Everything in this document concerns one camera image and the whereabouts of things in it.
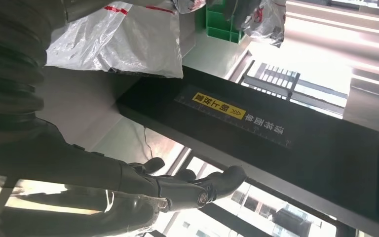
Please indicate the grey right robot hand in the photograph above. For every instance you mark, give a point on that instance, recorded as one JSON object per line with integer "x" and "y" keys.
{"x": 78, "y": 170}

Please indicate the large crumpled grey mailer package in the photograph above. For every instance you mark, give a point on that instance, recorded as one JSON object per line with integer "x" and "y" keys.
{"x": 271, "y": 23}

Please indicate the grey mailer package red print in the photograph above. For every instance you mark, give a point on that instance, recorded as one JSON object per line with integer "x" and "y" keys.
{"x": 189, "y": 4}

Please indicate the black inbound scanner machine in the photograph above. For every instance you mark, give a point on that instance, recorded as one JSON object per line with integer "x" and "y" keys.
{"x": 307, "y": 157}

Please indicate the green plastic crate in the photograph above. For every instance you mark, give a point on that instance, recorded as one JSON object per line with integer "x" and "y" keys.
{"x": 220, "y": 27}

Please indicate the yellow warning label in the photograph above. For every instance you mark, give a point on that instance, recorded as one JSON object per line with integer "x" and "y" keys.
{"x": 219, "y": 106}

